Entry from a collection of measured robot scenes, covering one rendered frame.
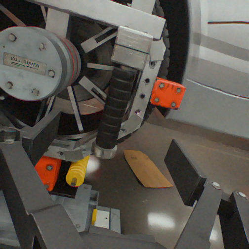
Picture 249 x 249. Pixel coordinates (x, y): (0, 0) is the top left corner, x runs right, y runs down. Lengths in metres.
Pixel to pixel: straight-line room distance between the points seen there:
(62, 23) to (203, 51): 0.45
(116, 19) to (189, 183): 0.24
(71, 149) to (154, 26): 0.41
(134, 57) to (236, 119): 0.62
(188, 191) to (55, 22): 0.46
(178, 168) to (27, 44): 0.31
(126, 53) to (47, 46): 0.15
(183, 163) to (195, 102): 0.56
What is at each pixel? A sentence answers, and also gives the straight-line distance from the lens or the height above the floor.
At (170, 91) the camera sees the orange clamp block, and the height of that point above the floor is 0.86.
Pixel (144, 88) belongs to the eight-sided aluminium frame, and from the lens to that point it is 0.51.
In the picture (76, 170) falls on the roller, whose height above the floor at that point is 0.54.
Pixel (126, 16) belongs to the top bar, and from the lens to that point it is 0.31.
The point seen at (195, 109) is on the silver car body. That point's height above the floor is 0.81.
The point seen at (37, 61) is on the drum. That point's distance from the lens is 0.38.
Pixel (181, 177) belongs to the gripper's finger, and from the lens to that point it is 0.18.
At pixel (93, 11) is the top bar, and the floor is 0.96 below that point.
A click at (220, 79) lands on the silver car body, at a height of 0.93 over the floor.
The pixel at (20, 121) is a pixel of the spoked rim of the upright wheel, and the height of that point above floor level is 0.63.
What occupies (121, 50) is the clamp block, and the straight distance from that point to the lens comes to 0.28.
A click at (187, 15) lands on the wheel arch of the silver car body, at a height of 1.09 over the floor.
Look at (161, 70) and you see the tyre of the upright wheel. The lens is 0.60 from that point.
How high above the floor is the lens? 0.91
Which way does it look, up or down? 19 degrees down
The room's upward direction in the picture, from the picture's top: 17 degrees clockwise
